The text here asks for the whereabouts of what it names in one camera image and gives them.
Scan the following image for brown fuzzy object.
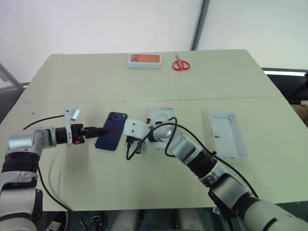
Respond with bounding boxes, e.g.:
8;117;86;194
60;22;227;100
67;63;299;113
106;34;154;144
290;103;308;132

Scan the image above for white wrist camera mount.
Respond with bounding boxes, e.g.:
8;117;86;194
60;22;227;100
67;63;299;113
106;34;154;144
63;108;81;146
123;118;149;141

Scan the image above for short black wrist camera cable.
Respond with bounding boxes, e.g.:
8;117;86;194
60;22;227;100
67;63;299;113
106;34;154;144
125;137;143;162

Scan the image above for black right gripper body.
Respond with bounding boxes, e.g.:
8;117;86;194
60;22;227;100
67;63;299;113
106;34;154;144
125;135;146;148

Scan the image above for dark blue smartphone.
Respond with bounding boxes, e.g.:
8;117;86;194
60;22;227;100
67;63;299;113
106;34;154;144
94;111;128;152

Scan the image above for grey metal frame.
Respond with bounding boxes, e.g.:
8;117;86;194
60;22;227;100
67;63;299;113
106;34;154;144
0;62;30;93

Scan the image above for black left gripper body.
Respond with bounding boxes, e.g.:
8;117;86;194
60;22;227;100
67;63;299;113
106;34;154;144
70;123;86;145

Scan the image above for black side table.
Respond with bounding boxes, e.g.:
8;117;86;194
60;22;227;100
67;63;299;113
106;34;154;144
261;67;308;105

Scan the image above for dark grey wall pole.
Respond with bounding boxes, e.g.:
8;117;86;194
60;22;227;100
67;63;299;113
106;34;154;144
190;0;211;51

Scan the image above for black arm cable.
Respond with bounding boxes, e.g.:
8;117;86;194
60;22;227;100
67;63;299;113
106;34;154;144
149;116;260;199
22;115;73;231

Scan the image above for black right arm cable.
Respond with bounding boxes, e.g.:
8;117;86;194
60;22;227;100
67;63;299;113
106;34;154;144
149;116;260;199

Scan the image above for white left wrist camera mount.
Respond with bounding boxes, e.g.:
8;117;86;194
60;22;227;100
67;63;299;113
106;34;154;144
63;108;81;146

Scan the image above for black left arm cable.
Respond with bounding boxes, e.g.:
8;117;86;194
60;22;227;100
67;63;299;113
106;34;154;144
22;115;73;231

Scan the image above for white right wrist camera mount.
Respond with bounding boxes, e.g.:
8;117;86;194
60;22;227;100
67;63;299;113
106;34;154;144
123;118;149;141

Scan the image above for white phone box lid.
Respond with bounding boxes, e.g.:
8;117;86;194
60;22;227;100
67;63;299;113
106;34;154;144
208;110;249;160

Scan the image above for white phone box base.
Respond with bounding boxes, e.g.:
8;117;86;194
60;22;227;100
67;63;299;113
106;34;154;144
146;107;179;150

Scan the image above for white sneaker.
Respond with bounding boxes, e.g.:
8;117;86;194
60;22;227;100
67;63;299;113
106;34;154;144
42;211;70;231

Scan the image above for phone box with orange print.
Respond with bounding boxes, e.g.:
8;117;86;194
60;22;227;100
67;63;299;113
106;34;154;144
127;53;163;69

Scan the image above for red handled scissors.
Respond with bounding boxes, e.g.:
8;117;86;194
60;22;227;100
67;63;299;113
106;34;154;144
171;51;191;72

